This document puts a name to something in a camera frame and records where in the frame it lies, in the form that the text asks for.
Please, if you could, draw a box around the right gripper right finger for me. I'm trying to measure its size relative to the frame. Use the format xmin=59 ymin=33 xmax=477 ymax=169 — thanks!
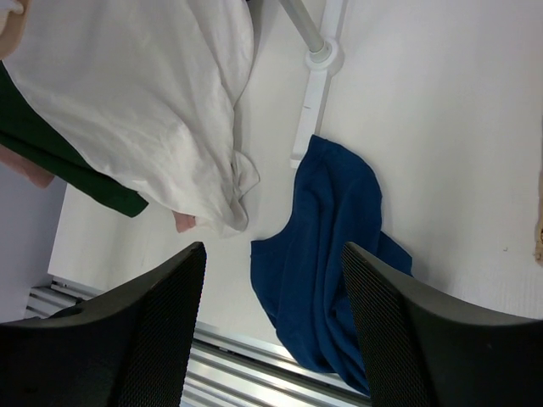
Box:
xmin=342 ymin=243 xmax=542 ymax=406

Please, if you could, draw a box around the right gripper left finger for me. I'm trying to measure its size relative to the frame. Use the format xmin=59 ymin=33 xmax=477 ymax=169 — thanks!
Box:
xmin=1 ymin=242 xmax=207 ymax=406

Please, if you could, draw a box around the blue t shirt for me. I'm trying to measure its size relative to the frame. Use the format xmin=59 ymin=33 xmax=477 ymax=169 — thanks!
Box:
xmin=250 ymin=136 xmax=412 ymax=395

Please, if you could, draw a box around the green and white shirt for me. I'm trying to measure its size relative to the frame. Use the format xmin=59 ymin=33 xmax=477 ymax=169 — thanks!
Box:
xmin=5 ymin=1 xmax=259 ymax=236

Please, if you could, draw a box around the pink shirt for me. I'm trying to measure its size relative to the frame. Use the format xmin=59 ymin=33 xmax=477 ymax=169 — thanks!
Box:
xmin=0 ymin=0 xmax=200 ymax=234

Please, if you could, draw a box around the wicker basket with liner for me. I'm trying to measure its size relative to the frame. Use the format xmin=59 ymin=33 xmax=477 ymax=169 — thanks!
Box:
xmin=534 ymin=173 xmax=543 ymax=266

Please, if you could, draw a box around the metal clothes rack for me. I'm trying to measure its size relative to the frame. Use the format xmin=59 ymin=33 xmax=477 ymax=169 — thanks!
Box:
xmin=280 ymin=0 xmax=347 ymax=169

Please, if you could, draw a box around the aluminium mounting rail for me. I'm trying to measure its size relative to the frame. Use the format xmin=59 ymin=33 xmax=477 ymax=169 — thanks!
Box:
xmin=25 ymin=277 xmax=374 ymax=407

